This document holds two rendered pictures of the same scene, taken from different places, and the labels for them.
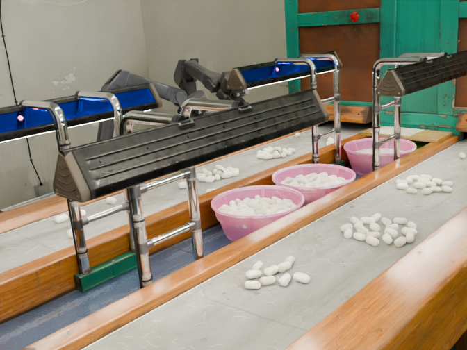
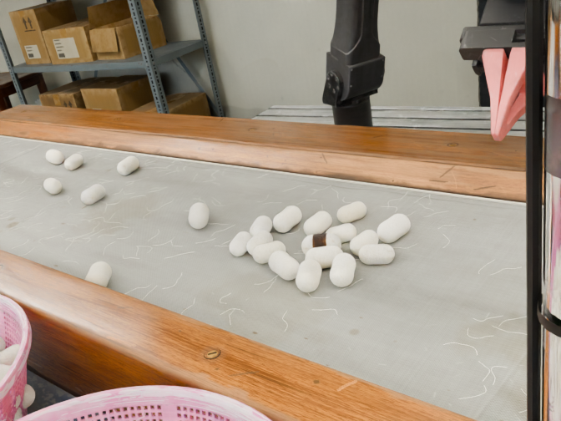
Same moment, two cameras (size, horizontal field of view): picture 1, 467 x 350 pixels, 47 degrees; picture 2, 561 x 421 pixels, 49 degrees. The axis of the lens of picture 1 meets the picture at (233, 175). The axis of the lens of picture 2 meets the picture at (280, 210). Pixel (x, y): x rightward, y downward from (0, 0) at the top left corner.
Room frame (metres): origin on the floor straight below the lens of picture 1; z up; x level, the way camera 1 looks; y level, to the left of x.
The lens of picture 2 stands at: (1.79, -0.45, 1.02)
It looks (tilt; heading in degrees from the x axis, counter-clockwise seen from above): 25 degrees down; 89
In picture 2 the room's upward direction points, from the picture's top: 11 degrees counter-clockwise
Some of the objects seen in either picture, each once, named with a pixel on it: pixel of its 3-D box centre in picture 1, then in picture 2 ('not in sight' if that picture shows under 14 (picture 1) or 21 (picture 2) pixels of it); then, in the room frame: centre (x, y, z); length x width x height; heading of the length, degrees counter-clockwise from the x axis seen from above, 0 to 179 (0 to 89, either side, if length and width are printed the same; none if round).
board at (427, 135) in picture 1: (405, 133); not in sight; (2.13, -0.71, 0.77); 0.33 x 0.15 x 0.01; 46
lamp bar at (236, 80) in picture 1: (289, 68); not in sight; (2.05, -0.24, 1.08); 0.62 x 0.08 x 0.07; 136
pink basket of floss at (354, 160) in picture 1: (379, 157); not in sight; (1.97, -0.56, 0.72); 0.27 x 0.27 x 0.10
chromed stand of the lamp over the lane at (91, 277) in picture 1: (83, 185); not in sight; (1.28, 0.38, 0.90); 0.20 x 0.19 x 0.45; 136
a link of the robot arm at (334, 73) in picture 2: not in sight; (352, 83); (1.96, 0.50, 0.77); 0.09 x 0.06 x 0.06; 23
